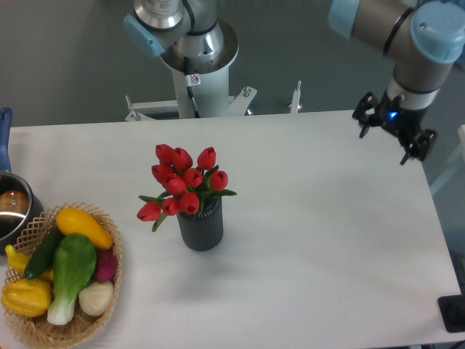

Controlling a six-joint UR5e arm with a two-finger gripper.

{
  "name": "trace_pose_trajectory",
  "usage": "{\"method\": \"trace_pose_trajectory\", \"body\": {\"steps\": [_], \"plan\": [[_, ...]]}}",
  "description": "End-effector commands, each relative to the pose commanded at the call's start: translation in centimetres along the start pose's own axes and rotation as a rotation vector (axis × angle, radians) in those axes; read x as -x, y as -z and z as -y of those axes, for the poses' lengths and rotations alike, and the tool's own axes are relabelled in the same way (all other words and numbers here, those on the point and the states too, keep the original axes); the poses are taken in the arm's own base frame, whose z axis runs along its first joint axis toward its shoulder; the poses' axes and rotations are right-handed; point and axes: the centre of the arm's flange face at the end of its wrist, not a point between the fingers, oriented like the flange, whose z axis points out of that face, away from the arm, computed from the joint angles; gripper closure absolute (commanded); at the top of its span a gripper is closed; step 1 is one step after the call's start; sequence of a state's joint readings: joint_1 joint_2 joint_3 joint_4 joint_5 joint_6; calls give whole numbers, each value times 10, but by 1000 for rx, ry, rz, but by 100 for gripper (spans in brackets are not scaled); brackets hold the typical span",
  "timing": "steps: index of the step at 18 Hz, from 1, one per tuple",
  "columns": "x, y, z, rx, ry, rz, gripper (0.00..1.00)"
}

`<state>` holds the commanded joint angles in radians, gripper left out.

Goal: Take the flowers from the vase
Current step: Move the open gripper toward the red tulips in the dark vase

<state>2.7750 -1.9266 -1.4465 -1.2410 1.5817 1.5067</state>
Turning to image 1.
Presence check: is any yellow bell pepper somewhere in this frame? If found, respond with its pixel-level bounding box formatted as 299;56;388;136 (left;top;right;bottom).
1;279;52;317

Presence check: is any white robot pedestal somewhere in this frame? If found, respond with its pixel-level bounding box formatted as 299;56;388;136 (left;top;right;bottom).
124;15;257;119

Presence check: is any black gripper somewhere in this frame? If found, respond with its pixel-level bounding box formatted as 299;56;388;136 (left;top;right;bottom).
352;91;437;165

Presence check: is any dark ribbed vase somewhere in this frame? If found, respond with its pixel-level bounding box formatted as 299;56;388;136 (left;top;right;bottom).
177;198;224;252

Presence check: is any white garlic bulb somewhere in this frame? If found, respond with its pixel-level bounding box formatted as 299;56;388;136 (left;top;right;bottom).
78;281;113;316

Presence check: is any red tulip bouquet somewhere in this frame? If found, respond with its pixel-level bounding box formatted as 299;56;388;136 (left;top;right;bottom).
137;143;237;232

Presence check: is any black device at edge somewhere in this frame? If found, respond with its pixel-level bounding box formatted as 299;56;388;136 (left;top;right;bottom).
437;294;464;333

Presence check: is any woven wicker basket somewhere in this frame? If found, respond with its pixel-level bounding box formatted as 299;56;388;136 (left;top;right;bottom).
1;203;123;348

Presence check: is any dark green cucumber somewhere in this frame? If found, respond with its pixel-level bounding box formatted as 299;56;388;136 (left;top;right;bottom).
23;226;65;280

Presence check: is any green bok choy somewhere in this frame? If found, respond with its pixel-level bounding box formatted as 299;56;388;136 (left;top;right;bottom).
47;234;97;326

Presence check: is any small yellow pepper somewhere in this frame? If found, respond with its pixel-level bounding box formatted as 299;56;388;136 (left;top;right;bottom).
5;244;54;283

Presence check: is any blue handled saucepan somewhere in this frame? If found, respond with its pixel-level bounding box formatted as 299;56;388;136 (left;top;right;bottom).
1;107;43;256

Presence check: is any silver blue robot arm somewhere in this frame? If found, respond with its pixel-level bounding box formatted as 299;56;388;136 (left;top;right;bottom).
123;1;464;160

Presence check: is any yellow squash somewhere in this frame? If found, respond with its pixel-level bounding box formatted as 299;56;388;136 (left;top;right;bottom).
55;207;113;250

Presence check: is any purple red vegetable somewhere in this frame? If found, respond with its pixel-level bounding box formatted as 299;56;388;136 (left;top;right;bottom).
94;250;118;283

